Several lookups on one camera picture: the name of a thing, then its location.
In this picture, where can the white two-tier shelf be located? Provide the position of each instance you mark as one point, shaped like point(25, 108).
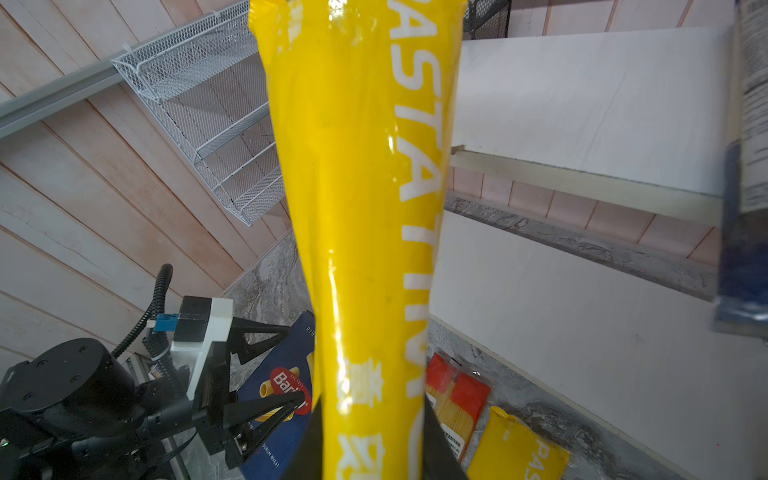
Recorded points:
point(581, 237)

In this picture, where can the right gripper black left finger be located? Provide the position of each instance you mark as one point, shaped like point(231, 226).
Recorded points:
point(307, 461)

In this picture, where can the black mesh basket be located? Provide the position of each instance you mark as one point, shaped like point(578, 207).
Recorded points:
point(486, 19)

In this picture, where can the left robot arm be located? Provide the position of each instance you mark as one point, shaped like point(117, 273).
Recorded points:
point(83, 411)

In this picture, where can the red spaghetti bag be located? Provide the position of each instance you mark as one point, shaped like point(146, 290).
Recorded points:
point(458, 398)

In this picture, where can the white wire mesh organizer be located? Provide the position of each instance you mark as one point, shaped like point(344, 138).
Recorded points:
point(205, 85)

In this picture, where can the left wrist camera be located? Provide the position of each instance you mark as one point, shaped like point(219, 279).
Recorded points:
point(201, 322)

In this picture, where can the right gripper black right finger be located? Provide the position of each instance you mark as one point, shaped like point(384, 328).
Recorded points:
point(439, 462)

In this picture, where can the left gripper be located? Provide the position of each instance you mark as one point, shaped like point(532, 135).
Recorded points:
point(237, 429)

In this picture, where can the dark blue spaghetti bag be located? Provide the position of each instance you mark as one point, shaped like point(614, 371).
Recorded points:
point(741, 299)

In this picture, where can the yellow spaghetti bag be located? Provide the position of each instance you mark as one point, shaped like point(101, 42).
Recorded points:
point(361, 97)
point(510, 450)

